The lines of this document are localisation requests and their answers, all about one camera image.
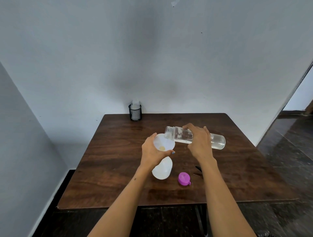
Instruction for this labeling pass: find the clear water bottle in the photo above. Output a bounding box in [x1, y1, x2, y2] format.
[164, 125, 226, 150]

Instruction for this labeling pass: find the dark wooden table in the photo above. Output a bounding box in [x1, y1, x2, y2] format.
[56, 113, 299, 210]

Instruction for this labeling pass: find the black mesh holder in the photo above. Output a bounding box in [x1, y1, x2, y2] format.
[128, 104, 143, 121]

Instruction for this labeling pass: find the purple bottle cap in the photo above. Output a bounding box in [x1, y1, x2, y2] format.
[178, 172, 192, 186]

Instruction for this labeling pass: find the person's right forearm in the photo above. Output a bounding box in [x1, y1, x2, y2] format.
[199, 158, 258, 237]

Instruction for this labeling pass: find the person's left forearm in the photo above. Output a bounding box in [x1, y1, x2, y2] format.
[87, 166, 153, 237]

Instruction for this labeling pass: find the white plastic funnel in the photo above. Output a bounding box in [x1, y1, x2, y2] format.
[153, 133, 176, 152]

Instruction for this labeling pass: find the white spray bottle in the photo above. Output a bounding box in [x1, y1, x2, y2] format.
[151, 156, 173, 180]

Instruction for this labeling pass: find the person's left hand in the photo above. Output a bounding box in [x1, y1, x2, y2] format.
[141, 132, 176, 172]

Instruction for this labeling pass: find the person's right hand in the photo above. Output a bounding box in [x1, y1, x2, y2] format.
[182, 123, 218, 164]

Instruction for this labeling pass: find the black metal table leg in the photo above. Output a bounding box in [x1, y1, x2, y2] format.
[194, 204, 209, 237]

